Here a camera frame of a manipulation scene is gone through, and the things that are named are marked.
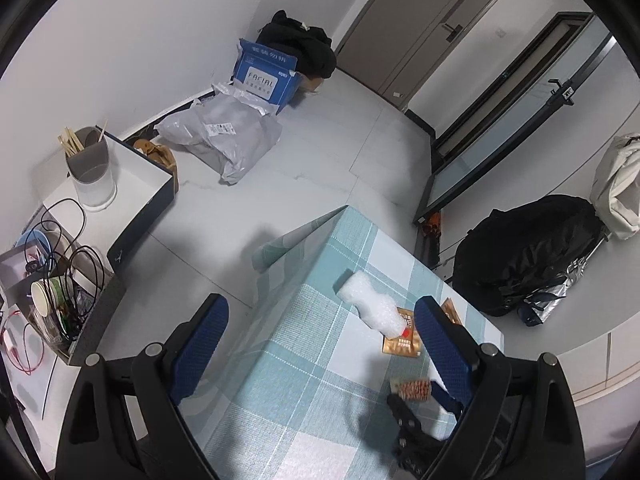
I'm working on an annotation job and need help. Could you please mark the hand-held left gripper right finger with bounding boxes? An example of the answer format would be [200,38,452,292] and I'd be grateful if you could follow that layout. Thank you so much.
[415,296,586,480]

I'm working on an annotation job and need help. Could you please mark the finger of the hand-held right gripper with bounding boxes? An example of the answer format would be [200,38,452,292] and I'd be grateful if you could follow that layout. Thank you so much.
[429,382,463,415]
[386,394,451,480]

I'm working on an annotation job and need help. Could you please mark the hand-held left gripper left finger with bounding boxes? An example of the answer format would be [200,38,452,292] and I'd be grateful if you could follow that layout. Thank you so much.
[55,293,230,480]

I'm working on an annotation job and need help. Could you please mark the brown patterned snack packet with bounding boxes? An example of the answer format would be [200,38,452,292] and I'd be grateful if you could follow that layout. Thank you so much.
[390,377,432,403]

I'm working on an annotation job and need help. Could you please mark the white bubble wrap piece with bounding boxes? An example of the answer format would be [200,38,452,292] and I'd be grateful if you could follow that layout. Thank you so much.
[334,271,405,337]

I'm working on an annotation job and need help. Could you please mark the grey storage box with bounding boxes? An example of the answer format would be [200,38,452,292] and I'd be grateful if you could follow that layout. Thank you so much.
[0,240,126,366]

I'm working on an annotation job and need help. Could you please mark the teal checked tablecloth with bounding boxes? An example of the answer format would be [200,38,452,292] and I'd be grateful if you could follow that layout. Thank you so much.
[202,205,503,480]

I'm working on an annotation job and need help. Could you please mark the silver foil bag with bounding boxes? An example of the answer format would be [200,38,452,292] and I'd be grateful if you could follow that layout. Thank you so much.
[520,255,593,328]

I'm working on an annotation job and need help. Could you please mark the black backpack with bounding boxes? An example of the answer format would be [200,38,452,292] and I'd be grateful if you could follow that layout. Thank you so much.
[452,195,608,318]

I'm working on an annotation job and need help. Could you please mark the small orange object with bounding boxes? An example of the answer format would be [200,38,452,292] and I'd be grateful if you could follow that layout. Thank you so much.
[420,210,443,238]

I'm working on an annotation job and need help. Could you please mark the white paper cup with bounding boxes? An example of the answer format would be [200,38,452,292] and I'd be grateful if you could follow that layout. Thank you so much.
[30,280,68,318]

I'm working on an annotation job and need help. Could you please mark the white box with dark sides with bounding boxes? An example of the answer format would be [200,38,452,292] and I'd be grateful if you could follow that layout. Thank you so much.
[42,120,176,281]

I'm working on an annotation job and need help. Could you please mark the blue bowl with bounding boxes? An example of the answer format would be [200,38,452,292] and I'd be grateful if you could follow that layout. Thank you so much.
[15,230,58,271]

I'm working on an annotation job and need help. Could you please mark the brown paper bag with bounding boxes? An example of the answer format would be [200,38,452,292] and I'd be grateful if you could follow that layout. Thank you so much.
[131,137,178,196]

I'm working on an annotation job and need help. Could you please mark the grey chopstick holder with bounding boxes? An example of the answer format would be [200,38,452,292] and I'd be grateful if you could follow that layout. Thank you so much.
[65,126,118,211]

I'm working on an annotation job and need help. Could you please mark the grey plastic mailer bag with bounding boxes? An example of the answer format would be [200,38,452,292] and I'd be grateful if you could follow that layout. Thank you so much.
[154,82,283,186]

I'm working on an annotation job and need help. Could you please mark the sliding glass door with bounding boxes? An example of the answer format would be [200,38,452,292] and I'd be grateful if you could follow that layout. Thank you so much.
[412,10,618,226]

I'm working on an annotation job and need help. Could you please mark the white fabric bag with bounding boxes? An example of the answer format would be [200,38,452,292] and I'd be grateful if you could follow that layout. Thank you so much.
[590,132,640,241]

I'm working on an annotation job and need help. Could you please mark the bundle of wooden chopsticks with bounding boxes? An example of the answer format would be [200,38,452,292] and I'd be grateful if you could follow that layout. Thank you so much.
[57,127,86,157]

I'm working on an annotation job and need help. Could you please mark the blue cardboard box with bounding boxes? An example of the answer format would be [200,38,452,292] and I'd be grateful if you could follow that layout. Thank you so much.
[230,37,307,116]

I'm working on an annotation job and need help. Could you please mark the black cloth pile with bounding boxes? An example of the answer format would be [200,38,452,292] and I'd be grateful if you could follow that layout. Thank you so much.
[256,9,338,81]

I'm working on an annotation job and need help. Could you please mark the brown door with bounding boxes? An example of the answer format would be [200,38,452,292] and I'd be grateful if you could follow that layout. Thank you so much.
[336,0,518,111]

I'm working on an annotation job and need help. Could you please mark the black cables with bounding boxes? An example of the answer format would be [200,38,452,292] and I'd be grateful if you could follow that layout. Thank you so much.
[40,199,116,341]

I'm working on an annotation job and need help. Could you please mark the red cable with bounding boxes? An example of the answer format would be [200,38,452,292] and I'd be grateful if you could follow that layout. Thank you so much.
[0,310,46,376]

